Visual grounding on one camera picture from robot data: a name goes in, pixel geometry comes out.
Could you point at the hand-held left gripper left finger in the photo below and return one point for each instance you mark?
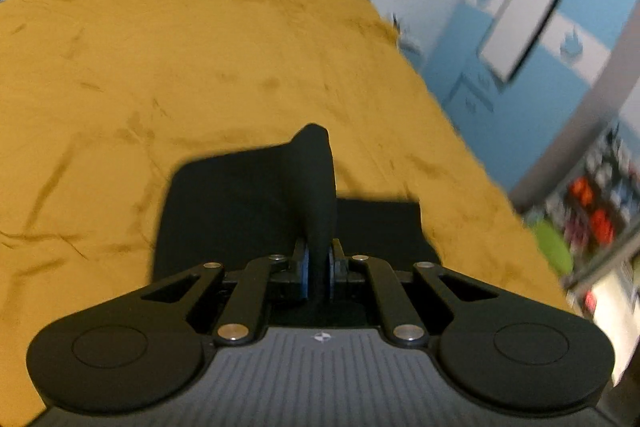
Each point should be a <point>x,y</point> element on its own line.
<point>300,269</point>

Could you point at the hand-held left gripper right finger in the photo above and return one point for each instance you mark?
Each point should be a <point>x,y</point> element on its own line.
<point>331,269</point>

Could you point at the black pants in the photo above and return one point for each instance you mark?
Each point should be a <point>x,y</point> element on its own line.
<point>225,207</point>

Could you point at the green object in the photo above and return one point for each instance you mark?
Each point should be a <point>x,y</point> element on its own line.
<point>552,247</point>

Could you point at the blue wardrobe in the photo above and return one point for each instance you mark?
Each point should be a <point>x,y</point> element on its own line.
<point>450,57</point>

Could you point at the yellow quilted blanket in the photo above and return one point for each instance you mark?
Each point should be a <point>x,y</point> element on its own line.
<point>150,57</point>

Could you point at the shelf of colourful goods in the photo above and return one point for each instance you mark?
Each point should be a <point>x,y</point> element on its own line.
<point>595,207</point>

